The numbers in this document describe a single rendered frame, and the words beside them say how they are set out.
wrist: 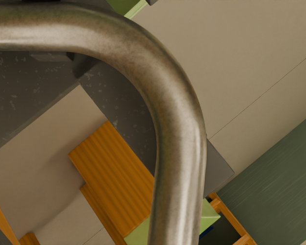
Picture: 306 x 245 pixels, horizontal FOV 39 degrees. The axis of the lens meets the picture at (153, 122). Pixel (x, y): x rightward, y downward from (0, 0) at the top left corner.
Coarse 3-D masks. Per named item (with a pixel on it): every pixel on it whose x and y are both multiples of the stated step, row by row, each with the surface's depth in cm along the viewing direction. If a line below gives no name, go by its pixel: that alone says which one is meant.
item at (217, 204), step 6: (216, 198) 561; (210, 204) 561; (216, 204) 559; (222, 204) 580; (216, 210) 580; (222, 210) 558; (228, 210) 598; (228, 216) 554; (234, 216) 594; (234, 222) 550; (210, 228) 602; (240, 228) 545; (204, 234) 602; (240, 234) 544; (246, 234) 538; (240, 240) 538; (246, 240) 536; (252, 240) 566
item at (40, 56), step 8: (24, 0) 26; (32, 0) 26; (40, 0) 26; (48, 0) 26; (56, 0) 26; (64, 0) 27; (72, 0) 29; (32, 56) 28; (40, 56) 28; (48, 56) 28; (56, 56) 28; (64, 56) 28; (72, 56) 29
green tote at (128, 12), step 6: (108, 0) 42; (114, 0) 41; (120, 0) 41; (126, 0) 41; (132, 0) 41; (138, 0) 40; (144, 0) 41; (114, 6) 41; (120, 6) 41; (126, 6) 41; (132, 6) 41; (138, 6) 41; (120, 12) 41; (126, 12) 41; (132, 12) 41
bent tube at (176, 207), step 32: (0, 32) 25; (32, 32) 25; (64, 32) 25; (96, 32) 25; (128, 32) 25; (128, 64) 25; (160, 64) 24; (160, 96) 24; (192, 96) 25; (160, 128) 25; (192, 128) 24; (160, 160) 25; (192, 160) 24; (160, 192) 24; (192, 192) 24; (160, 224) 24; (192, 224) 24
